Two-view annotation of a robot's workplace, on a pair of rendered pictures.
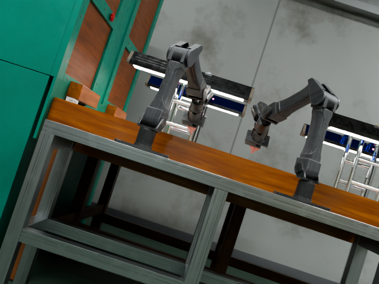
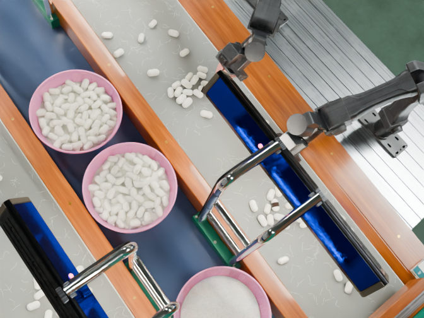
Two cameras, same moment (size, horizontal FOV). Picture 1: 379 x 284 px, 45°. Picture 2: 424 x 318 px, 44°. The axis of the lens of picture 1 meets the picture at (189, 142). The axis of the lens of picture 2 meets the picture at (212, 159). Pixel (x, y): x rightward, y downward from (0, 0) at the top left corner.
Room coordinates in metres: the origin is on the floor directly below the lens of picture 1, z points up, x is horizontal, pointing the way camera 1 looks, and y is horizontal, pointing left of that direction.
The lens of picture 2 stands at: (2.68, 0.12, 2.21)
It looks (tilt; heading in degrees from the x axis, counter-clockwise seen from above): 70 degrees down; 206
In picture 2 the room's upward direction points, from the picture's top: 24 degrees clockwise
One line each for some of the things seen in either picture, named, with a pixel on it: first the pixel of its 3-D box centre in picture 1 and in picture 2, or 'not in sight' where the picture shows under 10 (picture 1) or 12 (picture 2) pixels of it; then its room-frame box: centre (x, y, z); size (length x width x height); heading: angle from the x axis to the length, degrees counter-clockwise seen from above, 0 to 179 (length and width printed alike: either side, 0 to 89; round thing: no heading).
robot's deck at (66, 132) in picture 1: (215, 178); (267, 108); (1.89, -0.15, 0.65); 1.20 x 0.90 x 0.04; 89
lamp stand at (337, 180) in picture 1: (349, 174); not in sight; (2.58, -0.92, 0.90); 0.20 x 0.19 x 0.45; 86
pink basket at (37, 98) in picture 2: not in sight; (77, 116); (2.41, -0.48, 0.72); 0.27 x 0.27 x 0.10
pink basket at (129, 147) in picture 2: not in sight; (130, 190); (2.43, -0.20, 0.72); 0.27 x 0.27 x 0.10
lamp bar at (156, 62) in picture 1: (190, 75); (294, 176); (2.18, 0.09, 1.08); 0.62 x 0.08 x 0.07; 86
